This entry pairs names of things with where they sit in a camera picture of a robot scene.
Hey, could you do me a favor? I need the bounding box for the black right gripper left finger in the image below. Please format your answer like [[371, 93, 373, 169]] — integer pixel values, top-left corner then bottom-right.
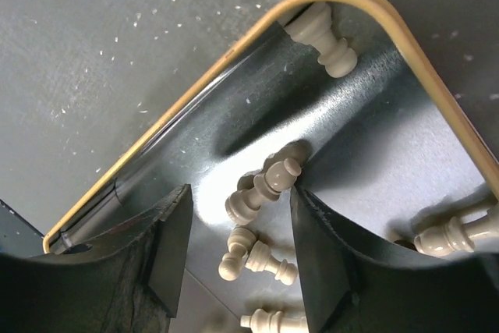
[[1, 185, 193, 332]]

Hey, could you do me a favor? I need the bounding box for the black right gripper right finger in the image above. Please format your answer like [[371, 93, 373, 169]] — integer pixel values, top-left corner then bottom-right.
[[290, 187, 498, 332]]

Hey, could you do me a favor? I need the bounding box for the white king chess piece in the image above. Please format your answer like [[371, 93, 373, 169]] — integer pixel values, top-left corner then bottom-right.
[[239, 309, 310, 333]]

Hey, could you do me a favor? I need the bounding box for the white bishop chess piece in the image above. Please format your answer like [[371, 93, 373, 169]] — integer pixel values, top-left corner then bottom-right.
[[414, 207, 498, 257]]

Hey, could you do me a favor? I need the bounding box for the white pawn lower tin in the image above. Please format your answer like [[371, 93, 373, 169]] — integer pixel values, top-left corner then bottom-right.
[[225, 158, 302, 225]]

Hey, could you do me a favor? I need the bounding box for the white pawn in tin corner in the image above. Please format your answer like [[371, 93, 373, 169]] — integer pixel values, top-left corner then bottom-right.
[[285, 2, 357, 78]]

